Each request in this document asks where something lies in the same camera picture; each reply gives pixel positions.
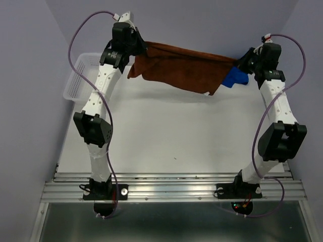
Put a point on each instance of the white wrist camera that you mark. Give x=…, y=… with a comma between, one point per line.
x=264, y=39
x=127, y=17

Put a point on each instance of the aluminium rail frame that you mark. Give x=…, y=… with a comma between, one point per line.
x=173, y=207

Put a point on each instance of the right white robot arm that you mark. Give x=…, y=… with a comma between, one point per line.
x=284, y=136

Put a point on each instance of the white plastic basket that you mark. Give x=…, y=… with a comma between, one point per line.
x=77, y=89

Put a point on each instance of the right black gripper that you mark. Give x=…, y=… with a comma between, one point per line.
x=243, y=62

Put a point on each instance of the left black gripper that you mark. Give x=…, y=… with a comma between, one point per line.
x=142, y=45

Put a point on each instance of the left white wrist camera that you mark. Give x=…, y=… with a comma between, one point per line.
x=127, y=17

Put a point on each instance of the brown towel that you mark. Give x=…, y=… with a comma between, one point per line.
x=188, y=70

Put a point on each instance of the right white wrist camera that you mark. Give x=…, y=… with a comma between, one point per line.
x=264, y=39

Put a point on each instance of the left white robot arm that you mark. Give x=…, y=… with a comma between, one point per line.
x=91, y=120

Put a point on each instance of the blue towel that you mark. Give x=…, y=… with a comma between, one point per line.
x=235, y=76

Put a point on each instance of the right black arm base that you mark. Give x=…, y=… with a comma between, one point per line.
x=238, y=189

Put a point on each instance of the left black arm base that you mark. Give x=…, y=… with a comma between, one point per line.
x=104, y=191

